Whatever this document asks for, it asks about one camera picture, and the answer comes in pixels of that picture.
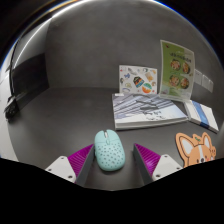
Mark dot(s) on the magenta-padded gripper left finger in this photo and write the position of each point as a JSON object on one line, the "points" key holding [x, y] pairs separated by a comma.
{"points": [[63, 166]]}

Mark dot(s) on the white sticker sheet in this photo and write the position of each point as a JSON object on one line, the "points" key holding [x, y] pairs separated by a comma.
{"points": [[137, 79]]}

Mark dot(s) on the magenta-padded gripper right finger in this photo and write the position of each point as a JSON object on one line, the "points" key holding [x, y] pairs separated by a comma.
{"points": [[165, 165]]}

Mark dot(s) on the green food poster stand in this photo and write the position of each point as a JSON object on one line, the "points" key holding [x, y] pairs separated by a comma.
{"points": [[176, 70]]}

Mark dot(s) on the teal dotted computer mouse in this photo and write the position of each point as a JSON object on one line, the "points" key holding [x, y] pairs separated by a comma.
{"points": [[109, 151]]}

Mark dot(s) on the white book with blue stripe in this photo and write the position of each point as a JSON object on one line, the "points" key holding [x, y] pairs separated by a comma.
{"points": [[203, 115]]}

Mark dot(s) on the grey striped cover book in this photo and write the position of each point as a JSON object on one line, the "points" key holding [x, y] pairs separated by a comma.
{"points": [[143, 110]]}

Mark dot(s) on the orange corgi-shaped mouse pad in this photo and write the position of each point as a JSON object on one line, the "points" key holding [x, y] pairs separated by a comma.
{"points": [[196, 151]]}

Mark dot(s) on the black flat panel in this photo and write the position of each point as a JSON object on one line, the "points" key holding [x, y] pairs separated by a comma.
{"points": [[31, 76]]}

